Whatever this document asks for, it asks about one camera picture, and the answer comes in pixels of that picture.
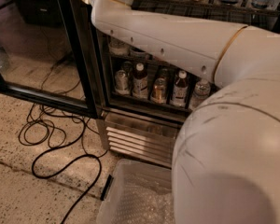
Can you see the bubble wrap sheet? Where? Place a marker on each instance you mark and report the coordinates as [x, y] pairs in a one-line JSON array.
[[144, 202]]

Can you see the clear plastic bin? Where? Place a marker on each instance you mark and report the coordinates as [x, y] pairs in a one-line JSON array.
[[116, 182]]

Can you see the brown juice bottle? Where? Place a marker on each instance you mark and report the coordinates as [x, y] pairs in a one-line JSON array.
[[140, 81], [180, 89]]

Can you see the blue pepsi can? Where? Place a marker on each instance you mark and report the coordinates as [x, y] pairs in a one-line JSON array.
[[135, 52]]

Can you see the brown juice bottle right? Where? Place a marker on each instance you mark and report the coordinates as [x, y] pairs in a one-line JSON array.
[[180, 89]]

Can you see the open glass fridge door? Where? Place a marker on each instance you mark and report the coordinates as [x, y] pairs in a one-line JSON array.
[[42, 59]]

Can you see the water bottle bottom left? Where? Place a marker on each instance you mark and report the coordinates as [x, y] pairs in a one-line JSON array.
[[200, 93]]

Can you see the clear water bottle middle shelf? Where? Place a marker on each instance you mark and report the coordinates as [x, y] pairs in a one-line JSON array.
[[118, 47]]

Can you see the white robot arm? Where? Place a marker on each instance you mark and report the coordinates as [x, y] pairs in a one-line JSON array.
[[226, 160]]

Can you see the gold can bottom shelf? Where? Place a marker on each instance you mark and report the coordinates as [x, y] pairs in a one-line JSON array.
[[158, 94]]

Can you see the silver can bottom shelf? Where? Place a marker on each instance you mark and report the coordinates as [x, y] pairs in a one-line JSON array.
[[122, 85]]

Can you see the brown juice bottle left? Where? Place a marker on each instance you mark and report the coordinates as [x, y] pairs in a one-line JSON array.
[[140, 81]]

